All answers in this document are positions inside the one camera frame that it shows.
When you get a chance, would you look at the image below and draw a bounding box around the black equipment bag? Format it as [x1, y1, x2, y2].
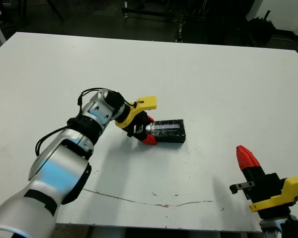
[246, 9, 277, 47]

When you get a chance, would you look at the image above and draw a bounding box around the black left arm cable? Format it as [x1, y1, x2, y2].
[35, 87, 136, 158]

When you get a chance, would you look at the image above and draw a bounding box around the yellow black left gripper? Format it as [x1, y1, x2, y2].
[113, 95, 159, 146]

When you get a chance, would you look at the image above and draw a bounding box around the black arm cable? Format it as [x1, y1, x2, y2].
[283, 215, 298, 238]
[35, 87, 136, 158]

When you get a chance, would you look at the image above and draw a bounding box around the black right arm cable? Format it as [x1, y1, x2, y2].
[283, 215, 298, 238]

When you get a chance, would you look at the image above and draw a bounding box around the black stand pole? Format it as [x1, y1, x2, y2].
[174, 14, 185, 43]

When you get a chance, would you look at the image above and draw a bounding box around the black printed box lid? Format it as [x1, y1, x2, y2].
[148, 119, 187, 145]

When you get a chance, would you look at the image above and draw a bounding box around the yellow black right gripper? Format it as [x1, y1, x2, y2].
[229, 145, 298, 220]

